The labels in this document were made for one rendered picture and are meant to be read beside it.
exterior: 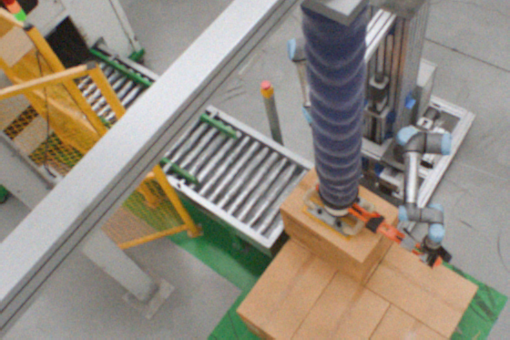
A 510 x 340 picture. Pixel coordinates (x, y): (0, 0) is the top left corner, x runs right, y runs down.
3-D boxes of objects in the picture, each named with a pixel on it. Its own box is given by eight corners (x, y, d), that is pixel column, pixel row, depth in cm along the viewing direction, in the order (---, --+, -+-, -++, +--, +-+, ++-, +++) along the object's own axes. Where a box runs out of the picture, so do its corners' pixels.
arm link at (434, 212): (422, 201, 277) (421, 221, 272) (444, 202, 275) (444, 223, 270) (420, 208, 284) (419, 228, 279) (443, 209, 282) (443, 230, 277)
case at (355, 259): (285, 231, 370) (279, 206, 335) (321, 188, 383) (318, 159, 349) (360, 284, 348) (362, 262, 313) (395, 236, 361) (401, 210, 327)
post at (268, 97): (276, 159, 476) (260, 88, 389) (280, 153, 478) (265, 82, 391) (282, 163, 473) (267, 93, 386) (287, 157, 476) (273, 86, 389)
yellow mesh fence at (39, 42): (61, 145, 505) (-101, -41, 322) (68, 137, 508) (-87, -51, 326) (154, 210, 464) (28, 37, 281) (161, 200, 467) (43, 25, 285)
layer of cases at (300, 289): (246, 324, 395) (236, 310, 361) (323, 217, 430) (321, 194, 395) (393, 432, 353) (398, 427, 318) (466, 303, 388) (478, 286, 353)
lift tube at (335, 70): (305, 170, 285) (280, -17, 177) (331, 137, 294) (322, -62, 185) (344, 194, 277) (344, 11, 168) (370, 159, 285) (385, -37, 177)
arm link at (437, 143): (416, 130, 339) (424, 131, 285) (442, 131, 337) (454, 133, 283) (414, 149, 340) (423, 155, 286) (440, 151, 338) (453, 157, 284)
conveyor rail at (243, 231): (52, 112, 473) (42, 99, 456) (56, 108, 474) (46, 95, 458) (269, 256, 391) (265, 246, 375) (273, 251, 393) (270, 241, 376)
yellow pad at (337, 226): (300, 211, 332) (300, 207, 328) (311, 199, 336) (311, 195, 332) (348, 242, 320) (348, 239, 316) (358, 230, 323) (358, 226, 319)
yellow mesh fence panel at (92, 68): (98, 266, 443) (-76, 121, 261) (96, 255, 448) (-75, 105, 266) (203, 234, 448) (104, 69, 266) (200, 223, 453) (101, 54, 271)
